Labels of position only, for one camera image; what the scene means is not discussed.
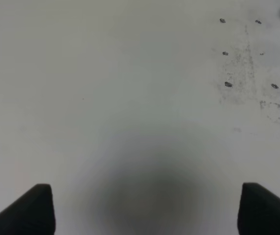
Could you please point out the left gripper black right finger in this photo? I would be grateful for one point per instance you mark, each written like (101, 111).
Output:
(259, 211)

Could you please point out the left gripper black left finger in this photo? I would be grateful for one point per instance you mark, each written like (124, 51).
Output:
(31, 214)

